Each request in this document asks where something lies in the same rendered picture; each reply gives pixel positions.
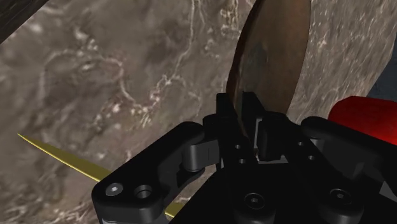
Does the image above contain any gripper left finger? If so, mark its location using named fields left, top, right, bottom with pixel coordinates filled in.
left=91, top=92, right=258, bottom=224

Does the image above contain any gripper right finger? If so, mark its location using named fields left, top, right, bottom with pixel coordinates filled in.
left=242, top=91, right=397, bottom=224

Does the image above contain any brown round plate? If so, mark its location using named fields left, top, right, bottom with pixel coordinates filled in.
left=225, top=0, right=312, bottom=139

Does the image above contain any red rounded object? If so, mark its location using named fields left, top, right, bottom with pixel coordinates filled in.
left=328, top=95, right=397, bottom=146

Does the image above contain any yellow flat sheet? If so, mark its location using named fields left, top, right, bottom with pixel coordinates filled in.
left=17, top=133, right=185, bottom=219

